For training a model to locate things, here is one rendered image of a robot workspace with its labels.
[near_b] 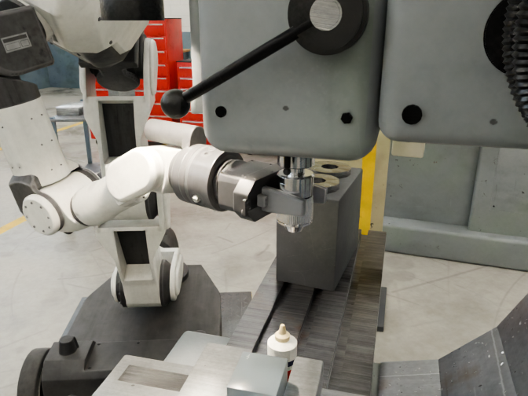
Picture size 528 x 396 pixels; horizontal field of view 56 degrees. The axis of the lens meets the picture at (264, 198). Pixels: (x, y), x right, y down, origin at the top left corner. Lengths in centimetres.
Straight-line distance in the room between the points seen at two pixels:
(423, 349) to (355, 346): 169
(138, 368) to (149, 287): 83
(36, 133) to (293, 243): 49
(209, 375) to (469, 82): 41
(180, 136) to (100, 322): 102
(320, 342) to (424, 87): 49
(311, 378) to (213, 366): 11
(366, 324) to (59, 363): 86
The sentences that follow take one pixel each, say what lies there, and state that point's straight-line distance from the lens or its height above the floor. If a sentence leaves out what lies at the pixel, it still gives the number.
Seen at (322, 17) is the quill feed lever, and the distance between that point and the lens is 46.
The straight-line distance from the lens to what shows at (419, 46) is 46.
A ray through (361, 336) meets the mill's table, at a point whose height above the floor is 96.
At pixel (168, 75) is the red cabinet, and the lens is 580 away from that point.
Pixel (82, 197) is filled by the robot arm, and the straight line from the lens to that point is 88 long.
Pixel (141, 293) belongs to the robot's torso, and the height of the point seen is 69.
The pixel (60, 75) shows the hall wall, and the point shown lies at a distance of 1210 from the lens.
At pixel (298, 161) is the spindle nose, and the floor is 129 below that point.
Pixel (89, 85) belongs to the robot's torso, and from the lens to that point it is 130.
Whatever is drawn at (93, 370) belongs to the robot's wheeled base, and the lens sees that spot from 143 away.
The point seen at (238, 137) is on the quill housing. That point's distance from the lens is 52.
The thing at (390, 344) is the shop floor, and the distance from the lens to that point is 251.
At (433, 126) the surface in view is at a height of 136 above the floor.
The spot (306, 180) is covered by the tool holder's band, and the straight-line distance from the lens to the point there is 61.
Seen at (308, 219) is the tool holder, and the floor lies 121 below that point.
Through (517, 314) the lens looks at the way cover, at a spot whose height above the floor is 103.
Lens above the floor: 145
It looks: 20 degrees down
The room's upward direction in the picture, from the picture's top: straight up
